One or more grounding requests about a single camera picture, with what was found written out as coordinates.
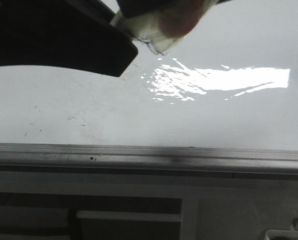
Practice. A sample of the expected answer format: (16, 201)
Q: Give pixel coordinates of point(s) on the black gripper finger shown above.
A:
(148, 6)
(73, 34)

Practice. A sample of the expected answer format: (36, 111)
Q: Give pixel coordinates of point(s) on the white whiteboard marker pen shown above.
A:
(162, 28)

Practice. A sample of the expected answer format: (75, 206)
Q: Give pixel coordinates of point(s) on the white whiteboard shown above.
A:
(231, 83)

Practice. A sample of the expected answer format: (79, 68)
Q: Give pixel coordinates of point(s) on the grey aluminium whiteboard tray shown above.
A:
(156, 158)

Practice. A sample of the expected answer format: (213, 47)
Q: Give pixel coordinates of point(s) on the dark cabinet with shelf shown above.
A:
(28, 216)

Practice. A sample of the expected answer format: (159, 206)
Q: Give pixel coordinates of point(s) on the white box bottom right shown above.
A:
(274, 234)

